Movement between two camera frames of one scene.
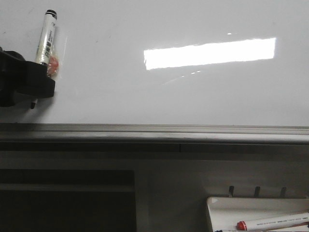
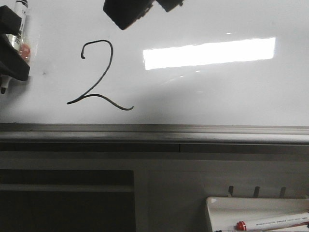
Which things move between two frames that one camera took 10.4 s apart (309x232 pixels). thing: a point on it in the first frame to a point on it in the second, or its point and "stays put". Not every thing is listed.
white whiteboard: x=237 y=63 stays put
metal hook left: x=231 y=191 stays put
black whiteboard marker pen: x=45 y=41 to x=21 y=8
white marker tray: x=225 y=212 stays put
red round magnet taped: x=53 y=65 to x=25 y=51
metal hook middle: x=257 y=192 stays put
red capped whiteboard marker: x=243 y=225 stays put
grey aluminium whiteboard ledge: x=110 y=137 stays put
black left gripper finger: x=32 y=79 to x=12 y=64
